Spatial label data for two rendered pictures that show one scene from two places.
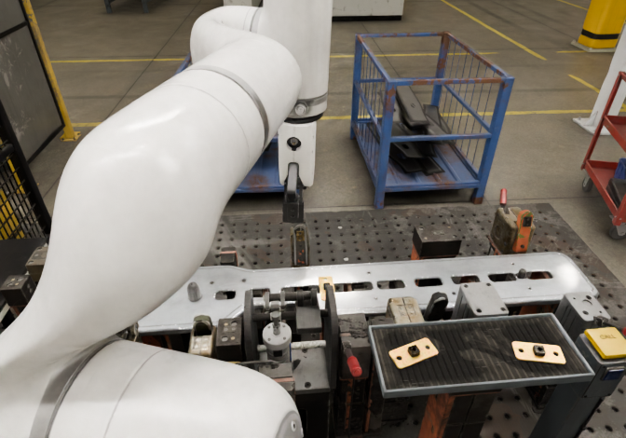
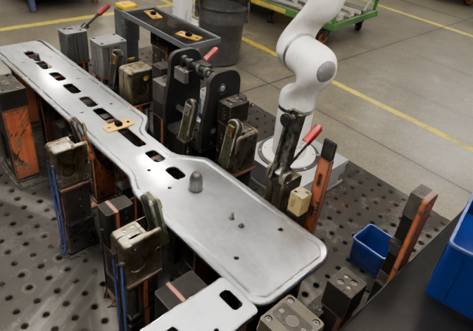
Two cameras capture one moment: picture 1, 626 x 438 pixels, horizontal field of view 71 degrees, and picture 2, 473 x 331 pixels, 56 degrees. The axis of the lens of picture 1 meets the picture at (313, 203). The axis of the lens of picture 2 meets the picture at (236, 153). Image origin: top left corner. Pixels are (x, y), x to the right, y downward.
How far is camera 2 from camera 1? 1.59 m
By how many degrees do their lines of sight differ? 98
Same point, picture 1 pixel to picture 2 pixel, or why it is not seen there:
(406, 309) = (135, 66)
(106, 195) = not seen: outside the picture
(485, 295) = (105, 38)
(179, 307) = (216, 190)
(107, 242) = not seen: outside the picture
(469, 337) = (160, 26)
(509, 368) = (170, 19)
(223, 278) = (157, 184)
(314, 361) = not seen: hidden behind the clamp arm
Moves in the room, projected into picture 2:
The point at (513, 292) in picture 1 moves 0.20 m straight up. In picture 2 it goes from (59, 60) to (51, 2)
